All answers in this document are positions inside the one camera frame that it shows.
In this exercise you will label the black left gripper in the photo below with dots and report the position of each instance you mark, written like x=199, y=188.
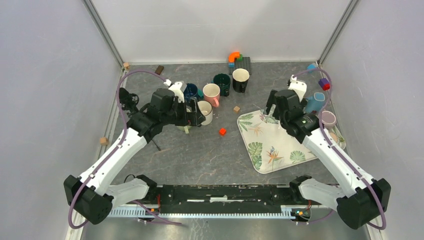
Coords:
x=193, y=118

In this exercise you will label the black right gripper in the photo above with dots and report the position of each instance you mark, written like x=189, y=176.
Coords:
x=271, y=100

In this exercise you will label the white ribbed mug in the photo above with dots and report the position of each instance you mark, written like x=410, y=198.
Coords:
x=207, y=110

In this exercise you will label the dark blue mug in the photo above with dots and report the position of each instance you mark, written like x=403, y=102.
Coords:
x=191, y=91

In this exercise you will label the pink mug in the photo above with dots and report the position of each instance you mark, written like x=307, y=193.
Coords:
x=211, y=93

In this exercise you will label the dark green mug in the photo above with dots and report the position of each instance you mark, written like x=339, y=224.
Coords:
x=223, y=81

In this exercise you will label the light blue mug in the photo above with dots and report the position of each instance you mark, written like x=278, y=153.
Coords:
x=315, y=103

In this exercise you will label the black octagonal mug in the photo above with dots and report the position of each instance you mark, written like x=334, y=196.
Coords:
x=240, y=78

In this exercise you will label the lilac mug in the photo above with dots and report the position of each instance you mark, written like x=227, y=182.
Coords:
x=329, y=119

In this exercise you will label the light green mug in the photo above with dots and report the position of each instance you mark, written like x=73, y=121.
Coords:
x=185, y=129

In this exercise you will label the white striped mug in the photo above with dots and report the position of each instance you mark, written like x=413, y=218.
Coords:
x=334, y=137

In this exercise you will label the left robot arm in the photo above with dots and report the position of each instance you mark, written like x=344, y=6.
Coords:
x=92, y=193

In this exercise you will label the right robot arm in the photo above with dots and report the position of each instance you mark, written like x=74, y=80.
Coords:
x=359, y=198

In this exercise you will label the teal rectangular block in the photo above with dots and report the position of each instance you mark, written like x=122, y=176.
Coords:
x=200, y=94

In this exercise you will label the red cube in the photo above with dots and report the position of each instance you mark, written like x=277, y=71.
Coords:
x=222, y=131

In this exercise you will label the small tan wooden cube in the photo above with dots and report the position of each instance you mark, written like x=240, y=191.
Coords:
x=237, y=109

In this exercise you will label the floral white tray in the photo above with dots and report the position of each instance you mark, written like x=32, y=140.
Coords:
x=269, y=146

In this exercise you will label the grey lego baseplate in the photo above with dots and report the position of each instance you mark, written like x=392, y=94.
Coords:
x=244, y=64

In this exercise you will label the light blue block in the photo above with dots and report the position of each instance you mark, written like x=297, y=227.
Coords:
x=311, y=66

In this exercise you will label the purple and red block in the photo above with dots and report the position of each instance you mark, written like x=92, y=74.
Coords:
x=325, y=84

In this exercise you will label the brown block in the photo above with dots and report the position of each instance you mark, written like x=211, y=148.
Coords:
x=159, y=69

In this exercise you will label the green lego brick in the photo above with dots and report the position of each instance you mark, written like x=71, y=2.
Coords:
x=239, y=58

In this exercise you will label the orange curved lego brick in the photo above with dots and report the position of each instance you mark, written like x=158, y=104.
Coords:
x=233, y=56

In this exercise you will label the wooden cube at corner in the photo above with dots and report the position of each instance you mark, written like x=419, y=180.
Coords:
x=126, y=66

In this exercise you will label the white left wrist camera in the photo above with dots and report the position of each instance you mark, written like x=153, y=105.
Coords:
x=178, y=88

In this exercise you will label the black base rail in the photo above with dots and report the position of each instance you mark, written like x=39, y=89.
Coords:
x=223, y=199

